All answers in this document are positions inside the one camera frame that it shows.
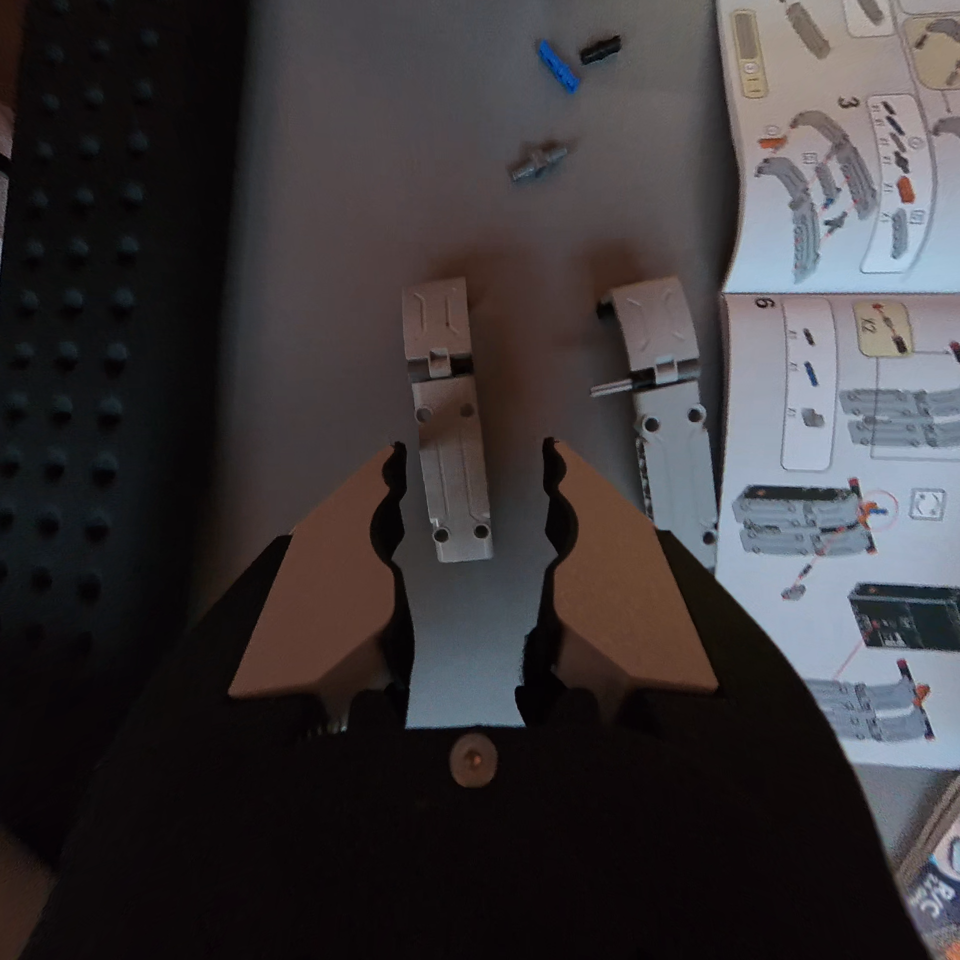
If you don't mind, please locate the blue pin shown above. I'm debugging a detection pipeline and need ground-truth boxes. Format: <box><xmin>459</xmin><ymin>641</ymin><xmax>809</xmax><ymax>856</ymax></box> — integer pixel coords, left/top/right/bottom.
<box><xmin>536</xmin><ymin>39</ymin><xmax>582</xmax><ymax>93</ymax></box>

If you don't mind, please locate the grey axle connector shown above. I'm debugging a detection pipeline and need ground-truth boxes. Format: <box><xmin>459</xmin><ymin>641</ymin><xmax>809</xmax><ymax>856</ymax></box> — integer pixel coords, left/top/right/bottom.
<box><xmin>510</xmin><ymin>141</ymin><xmax>573</xmax><ymax>183</ymax></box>

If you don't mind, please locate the grey hinged panel with axle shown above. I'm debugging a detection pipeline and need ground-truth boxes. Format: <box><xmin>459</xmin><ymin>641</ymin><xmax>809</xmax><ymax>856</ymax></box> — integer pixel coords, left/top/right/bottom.
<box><xmin>591</xmin><ymin>276</ymin><xmax>720</xmax><ymax>575</ymax></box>

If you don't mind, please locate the colour cover booklet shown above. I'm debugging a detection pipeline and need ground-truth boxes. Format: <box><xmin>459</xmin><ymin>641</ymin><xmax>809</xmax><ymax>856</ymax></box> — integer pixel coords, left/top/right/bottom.
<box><xmin>888</xmin><ymin>776</ymin><xmax>960</xmax><ymax>960</ymax></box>

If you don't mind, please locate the open instruction booklet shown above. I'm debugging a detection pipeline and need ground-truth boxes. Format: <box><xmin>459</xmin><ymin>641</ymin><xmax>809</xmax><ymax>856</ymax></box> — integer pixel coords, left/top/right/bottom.
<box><xmin>714</xmin><ymin>0</ymin><xmax>960</xmax><ymax>770</ymax></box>

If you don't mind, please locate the grey desk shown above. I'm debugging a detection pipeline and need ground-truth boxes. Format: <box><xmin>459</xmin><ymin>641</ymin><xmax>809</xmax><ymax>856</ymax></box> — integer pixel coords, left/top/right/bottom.
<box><xmin>180</xmin><ymin>0</ymin><xmax>960</xmax><ymax>856</ymax></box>

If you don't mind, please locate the black perforated pad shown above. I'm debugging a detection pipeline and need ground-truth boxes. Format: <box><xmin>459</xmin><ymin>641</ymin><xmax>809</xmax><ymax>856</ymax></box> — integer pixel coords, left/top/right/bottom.
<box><xmin>0</xmin><ymin>0</ymin><xmax>252</xmax><ymax>849</ymax></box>

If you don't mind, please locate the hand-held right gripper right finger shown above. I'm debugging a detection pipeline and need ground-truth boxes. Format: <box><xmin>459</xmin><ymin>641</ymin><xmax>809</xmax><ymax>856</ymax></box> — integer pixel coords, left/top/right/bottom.
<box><xmin>514</xmin><ymin>437</ymin><xmax>721</xmax><ymax>727</ymax></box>

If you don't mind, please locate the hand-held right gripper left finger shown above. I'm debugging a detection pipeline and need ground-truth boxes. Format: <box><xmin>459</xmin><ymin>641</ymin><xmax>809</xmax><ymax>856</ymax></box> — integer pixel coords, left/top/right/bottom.
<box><xmin>227</xmin><ymin>441</ymin><xmax>416</xmax><ymax>727</ymax></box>

